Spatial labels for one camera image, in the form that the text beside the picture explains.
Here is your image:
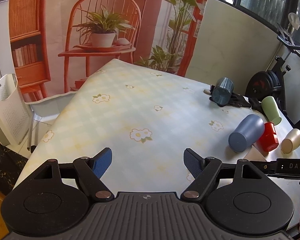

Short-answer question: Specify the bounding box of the white perforated laundry basket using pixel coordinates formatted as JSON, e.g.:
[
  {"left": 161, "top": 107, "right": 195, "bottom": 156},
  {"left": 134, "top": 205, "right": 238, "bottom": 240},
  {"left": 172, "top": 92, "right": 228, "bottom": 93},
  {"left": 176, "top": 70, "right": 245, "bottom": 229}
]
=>
[{"left": 0, "top": 74, "right": 32, "bottom": 146}]

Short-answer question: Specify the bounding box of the black sock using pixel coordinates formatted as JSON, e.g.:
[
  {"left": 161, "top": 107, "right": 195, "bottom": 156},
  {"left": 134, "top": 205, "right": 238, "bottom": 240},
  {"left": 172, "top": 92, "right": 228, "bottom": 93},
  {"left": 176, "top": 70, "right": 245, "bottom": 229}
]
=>
[
  {"left": 209, "top": 85, "right": 251, "bottom": 108},
  {"left": 248, "top": 98, "right": 265, "bottom": 115}
]

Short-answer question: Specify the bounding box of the white paper cup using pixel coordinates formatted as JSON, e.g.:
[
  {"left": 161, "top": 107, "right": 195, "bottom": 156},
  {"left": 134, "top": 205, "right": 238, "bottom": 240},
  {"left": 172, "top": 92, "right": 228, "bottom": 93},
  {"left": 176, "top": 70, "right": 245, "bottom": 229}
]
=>
[{"left": 244, "top": 146, "right": 266, "bottom": 161}]

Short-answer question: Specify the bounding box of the light green plastic cup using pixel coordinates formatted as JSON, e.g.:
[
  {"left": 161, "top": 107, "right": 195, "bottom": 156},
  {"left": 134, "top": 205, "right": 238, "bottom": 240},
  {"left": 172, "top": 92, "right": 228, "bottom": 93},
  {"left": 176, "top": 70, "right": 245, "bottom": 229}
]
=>
[{"left": 261, "top": 96, "right": 282, "bottom": 126}]

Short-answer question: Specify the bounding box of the floral checkered tablecloth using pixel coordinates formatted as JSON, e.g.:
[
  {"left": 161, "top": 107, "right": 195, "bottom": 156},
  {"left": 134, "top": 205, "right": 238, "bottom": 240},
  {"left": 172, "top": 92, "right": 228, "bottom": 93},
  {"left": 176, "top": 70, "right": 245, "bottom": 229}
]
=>
[{"left": 13, "top": 58, "right": 300, "bottom": 230}]

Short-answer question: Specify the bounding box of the red plastic cup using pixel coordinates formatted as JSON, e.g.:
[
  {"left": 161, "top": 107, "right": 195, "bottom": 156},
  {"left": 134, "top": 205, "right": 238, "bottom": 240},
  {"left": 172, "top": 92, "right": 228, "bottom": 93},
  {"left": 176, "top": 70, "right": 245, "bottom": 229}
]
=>
[{"left": 257, "top": 122, "right": 279, "bottom": 152}]

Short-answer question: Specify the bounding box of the black sock left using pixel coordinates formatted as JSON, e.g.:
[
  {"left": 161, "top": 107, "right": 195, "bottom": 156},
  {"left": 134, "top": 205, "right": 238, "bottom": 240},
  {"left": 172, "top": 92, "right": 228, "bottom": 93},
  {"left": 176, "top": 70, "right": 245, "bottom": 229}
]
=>
[{"left": 209, "top": 85, "right": 251, "bottom": 108}]

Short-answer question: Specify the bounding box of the blue plastic cup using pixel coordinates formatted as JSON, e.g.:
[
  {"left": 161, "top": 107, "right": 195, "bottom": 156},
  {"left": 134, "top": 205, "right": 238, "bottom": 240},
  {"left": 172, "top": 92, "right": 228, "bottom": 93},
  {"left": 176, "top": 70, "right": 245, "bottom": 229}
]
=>
[{"left": 228, "top": 114, "right": 264, "bottom": 152}]

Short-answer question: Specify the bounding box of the transparent teal plastic cup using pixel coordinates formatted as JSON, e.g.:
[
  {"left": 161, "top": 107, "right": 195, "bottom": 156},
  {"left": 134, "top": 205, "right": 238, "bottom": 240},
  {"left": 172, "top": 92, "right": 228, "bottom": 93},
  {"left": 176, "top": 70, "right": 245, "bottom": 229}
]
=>
[{"left": 212, "top": 77, "right": 234, "bottom": 107}]

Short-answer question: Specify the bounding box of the black sock right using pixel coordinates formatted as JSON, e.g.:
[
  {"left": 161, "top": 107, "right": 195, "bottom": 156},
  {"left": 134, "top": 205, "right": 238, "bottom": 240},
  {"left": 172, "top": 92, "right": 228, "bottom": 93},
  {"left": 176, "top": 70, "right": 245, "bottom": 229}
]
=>
[{"left": 248, "top": 98, "right": 265, "bottom": 115}]

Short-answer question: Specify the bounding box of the beige gold plastic cup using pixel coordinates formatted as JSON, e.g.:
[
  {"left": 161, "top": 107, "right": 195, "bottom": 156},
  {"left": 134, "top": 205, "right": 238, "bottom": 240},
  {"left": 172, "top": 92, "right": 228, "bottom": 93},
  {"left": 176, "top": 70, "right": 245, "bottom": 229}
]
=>
[{"left": 281, "top": 128, "right": 300, "bottom": 154}]

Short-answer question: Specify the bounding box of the black exercise bike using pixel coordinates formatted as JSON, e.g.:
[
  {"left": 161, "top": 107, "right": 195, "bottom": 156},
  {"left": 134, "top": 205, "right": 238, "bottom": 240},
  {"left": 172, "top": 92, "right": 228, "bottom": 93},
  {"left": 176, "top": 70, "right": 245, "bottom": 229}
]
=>
[{"left": 245, "top": 24, "right": 300, "bottom": 129}]

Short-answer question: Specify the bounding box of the printed room backdrop cloth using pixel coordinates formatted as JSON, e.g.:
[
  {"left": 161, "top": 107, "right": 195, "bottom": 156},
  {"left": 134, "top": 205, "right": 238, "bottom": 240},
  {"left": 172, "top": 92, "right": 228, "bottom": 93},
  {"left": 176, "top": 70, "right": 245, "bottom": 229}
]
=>
[{"left": 8, "top": 0, "right": 207, "bottom": 101}]

